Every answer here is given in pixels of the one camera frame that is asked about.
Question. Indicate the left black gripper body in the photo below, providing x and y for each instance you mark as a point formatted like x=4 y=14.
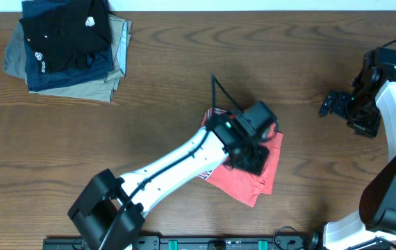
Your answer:
x=252 y=162

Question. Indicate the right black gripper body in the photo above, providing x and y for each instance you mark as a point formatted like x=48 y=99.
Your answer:
x=360 y=112

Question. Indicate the red t-shirt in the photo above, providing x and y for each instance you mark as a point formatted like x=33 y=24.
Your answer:
x=243 y=186

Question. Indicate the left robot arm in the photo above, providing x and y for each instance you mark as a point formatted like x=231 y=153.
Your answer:
x=110 y=211

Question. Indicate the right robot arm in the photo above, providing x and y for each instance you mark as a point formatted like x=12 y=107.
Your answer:
x=375 y=218

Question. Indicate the khaki folded garment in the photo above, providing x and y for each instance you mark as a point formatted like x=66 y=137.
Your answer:
x=102 y=89

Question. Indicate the navy folded shirt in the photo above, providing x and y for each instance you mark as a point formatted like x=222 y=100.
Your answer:
x=38 y=81

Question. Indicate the black folded polo shirt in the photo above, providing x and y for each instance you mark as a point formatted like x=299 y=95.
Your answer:
x=65 y=34

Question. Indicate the grey folded garment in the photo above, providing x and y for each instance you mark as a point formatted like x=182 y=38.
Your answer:
x=14 y=61

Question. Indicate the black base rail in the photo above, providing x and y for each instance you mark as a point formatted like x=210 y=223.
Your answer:
x=200 y=243

